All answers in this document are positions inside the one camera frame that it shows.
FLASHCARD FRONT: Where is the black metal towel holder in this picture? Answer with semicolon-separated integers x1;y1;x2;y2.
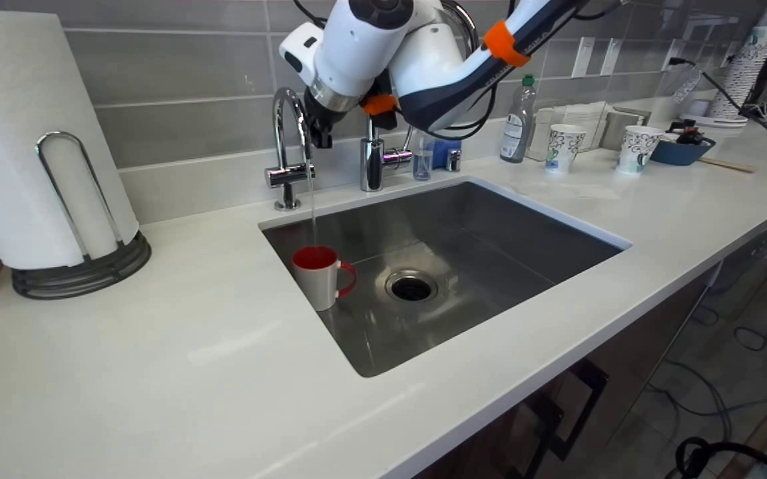
7;128;154;303

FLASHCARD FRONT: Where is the small chrome gooseneck faucet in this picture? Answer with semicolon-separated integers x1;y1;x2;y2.
264;86;320;214

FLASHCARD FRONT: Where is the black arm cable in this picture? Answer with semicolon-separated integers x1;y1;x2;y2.
423;78;503;144

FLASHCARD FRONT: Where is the red and white mug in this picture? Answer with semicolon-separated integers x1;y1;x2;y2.
288;242;360;314

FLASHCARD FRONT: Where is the black cabinet door handle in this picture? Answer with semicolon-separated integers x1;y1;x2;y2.
503;398;565;479
547;357;609;463

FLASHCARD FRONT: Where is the stainless steel sink basin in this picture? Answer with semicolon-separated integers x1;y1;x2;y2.
258;176;635;382

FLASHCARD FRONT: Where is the blue sponge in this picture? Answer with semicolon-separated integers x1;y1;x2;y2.
428;137;467;176

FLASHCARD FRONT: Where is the clear soap bottle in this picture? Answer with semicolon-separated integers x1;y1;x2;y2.
496;72;541;166

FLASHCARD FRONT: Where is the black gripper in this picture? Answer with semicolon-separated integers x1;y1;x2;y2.
298;82;352;153

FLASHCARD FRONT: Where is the clear drinking glass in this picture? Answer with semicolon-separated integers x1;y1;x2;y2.
408;126;436;184

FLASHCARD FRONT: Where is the wooden stick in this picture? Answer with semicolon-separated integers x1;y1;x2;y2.
701;154;757;176

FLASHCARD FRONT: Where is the orange cable clip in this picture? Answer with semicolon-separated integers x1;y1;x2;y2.
479;20;533;70
360;90;402;120

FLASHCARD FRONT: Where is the white wall outlet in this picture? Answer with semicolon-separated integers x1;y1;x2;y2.
600;36;625;81
569;36;600;81

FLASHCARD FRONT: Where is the black coiled floor cable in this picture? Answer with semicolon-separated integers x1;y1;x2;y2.
673;432;767;479

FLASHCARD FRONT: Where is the white paper towel roll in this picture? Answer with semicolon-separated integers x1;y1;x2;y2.
0;5;145;271

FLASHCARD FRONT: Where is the patterned paper cup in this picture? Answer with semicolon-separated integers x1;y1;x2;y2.
615;122;667;178
543;122;589;176

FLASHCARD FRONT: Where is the black counter cable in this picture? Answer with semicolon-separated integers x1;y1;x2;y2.
701;66;767;161

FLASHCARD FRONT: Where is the blue bowl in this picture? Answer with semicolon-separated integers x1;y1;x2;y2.
651;130;718;170

